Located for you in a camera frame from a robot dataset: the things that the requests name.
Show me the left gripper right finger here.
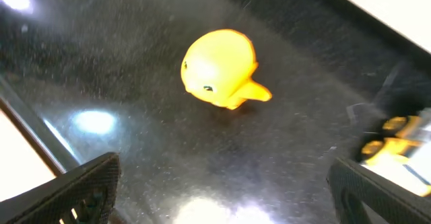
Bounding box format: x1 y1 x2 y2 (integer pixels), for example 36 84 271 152
326 155 431 224

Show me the white shelf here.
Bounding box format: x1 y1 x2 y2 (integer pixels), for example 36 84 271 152
319 0 431 54

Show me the grey and yellow toy truck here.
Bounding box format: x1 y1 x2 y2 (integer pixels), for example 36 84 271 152
346 61 431 198

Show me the yellow rubber duck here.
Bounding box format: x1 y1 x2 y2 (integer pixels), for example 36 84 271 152
180 28 273 111

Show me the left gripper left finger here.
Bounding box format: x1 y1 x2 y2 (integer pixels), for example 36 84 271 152
0 151 121 224

